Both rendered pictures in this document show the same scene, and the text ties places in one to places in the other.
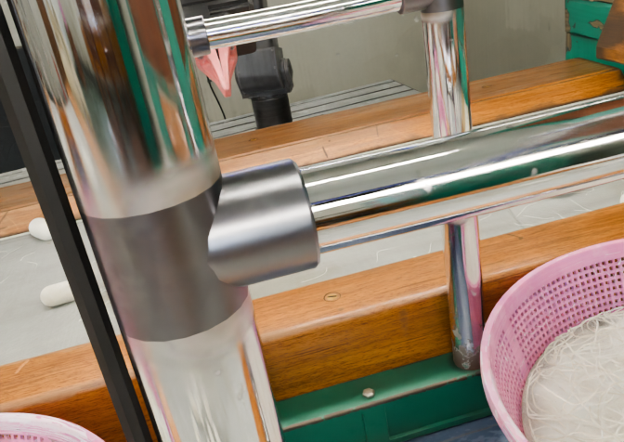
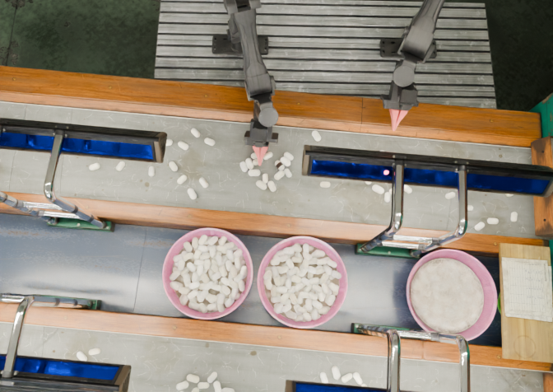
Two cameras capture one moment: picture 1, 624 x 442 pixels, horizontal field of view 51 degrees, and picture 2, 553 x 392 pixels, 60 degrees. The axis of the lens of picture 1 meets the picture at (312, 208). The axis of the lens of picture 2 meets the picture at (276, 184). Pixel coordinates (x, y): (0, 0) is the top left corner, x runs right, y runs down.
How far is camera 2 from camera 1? 125 cm
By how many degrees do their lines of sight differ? 51
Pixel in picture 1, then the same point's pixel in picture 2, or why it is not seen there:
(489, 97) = (486, 133)
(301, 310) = not seen: hidden behind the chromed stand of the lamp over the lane
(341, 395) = (383, 249)
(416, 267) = (413, 233)
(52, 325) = (322, 196)
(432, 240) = (424, 212)
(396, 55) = not seen: outside the picture
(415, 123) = (453, 134)
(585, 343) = (435, 263)
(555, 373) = (425, 268)
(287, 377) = not seen: hidden behind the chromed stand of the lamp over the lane
